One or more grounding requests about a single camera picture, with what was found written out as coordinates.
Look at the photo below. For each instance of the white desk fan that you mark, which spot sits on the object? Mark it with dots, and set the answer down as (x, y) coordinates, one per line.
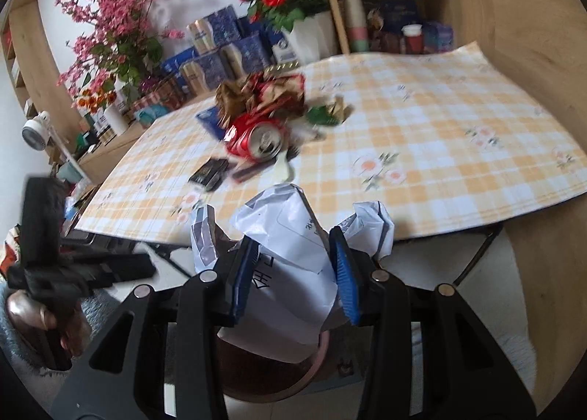
(35, 131)

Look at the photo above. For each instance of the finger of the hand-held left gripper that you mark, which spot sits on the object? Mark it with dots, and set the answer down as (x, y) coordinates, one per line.
(119, 267)

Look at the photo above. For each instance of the dark blue box red label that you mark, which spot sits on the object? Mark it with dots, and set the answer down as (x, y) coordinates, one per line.
(251, 28)

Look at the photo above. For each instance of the pale paper scrap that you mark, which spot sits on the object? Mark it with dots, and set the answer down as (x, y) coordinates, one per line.
(284, 168)

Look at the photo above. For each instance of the pink blossom plant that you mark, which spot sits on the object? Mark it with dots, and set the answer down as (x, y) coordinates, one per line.
(119, 25)

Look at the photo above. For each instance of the red jar white lid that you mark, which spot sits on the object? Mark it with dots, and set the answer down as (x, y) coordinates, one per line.
(412, 40)

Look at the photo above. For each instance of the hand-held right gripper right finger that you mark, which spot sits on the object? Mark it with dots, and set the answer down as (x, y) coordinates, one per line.
(345, 282)

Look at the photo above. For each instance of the dark blue patterned box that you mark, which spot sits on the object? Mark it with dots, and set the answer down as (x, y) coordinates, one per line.
(399, 13)

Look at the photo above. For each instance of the crumpled red gold wrapper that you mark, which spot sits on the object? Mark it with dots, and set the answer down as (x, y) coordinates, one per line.
(266, 92)

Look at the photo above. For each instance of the person's left hand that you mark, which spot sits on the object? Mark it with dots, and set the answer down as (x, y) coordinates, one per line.
(32, 312)

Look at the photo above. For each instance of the blue packet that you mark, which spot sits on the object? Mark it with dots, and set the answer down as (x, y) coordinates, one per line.
(212, 121)

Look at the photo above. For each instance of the black table leg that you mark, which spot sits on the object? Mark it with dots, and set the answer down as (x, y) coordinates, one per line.
(479, 255)

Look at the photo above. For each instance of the orange flowers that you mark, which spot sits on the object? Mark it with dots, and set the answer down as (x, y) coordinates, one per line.
(94, 99)

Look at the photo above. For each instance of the blue white box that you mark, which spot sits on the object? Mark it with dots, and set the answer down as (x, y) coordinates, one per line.
(283, 48)

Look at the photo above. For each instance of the crushed red drink can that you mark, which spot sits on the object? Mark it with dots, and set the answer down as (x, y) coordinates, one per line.
(257, 135)

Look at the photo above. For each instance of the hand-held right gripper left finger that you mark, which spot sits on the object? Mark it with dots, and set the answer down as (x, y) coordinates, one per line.
(243, 278)

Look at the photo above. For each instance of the white paper vase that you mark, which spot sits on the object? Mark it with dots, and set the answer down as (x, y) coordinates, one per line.
(312, 39)

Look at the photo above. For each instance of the stack of paper cups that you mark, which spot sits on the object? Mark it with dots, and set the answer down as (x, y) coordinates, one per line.
(357, 23)

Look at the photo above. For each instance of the white paper bag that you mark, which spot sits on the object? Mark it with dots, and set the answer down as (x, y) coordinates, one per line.
(284, 236)

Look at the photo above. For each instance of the white ribbed cylinder vase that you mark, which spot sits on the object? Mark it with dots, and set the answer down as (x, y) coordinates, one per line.
(115, 122)

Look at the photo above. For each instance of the plain blue box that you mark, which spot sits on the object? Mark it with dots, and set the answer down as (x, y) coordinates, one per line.
(176, 61)

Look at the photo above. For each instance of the black packet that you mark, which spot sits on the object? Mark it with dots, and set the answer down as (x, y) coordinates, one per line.
(210, 173)

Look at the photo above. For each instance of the striped basket box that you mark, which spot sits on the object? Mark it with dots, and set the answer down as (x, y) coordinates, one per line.
(160, 96)

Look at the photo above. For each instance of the small blue box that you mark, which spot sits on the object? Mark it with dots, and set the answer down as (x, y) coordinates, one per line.
(439, 37)

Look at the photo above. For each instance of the brown round bin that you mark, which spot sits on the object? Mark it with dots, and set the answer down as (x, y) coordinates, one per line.
(275, 378)

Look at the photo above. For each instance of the blue gold gift box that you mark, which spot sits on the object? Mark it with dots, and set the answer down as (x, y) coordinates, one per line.
(215, 30)
(245, 55)
(204, 71)

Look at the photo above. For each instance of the dark red stick wrapper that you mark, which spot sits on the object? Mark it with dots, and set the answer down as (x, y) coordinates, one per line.
(250, 171)

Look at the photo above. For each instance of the crumpled green wrapper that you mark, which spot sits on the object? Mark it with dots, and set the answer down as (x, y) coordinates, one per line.
(328, 112)

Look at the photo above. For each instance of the yellow checked floral tablecloth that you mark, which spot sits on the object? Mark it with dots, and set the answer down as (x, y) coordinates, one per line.
(435, 126)

